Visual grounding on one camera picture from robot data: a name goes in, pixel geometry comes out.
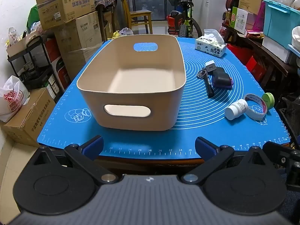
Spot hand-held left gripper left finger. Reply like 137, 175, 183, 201
32, 135, 119, 185

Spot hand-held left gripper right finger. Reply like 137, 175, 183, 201
180, 136, 268, 185

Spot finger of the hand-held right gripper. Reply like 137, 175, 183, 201
262, 142, 300, 191

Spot beige plastic basket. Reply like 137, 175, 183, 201
76, 34, 187, 132

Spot white pill bottle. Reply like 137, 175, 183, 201
224, 99, 249, 121

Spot tape roll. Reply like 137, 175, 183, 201
244, 94, 268, 121

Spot green round tin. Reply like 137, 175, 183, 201
261, 92, 275, 110

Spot black remote control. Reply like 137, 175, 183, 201
212, 67, 231, 87

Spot blue silicone mat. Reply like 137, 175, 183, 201
37, 36, 291, 160

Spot taped cardboard box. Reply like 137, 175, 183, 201
3, 88, 57, 147

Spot red white appliance box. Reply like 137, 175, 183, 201
44, 37, 71, 92

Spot black metal rack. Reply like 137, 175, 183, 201
6, 31, 66, 95

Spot white plastic bag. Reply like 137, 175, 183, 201
0, 75, 31, 123

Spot tissue pack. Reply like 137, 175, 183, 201
194, 29, 227, 58

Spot large brown cardboard box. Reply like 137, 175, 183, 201
54, 11, 104, 80

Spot dark wooden side table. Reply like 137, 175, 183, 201
221, 23, 296, 90

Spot grey plastic bag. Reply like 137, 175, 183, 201
119, 27, 134, 36

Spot green bicycle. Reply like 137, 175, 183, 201
164, 0, 203, 38

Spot cooking oil bottle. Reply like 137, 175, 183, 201
224, 8, 232, 27

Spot green white carton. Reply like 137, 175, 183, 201
230, 7, 249, 35

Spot white appliance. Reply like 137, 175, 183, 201
192, 0, 229, 38

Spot wooden chair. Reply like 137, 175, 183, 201
119, 0, 153, 35

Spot open printed cardboard box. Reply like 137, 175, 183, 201
35, 0, 95, 31

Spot teal storage bin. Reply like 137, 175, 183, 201
262, 0, 300, 44

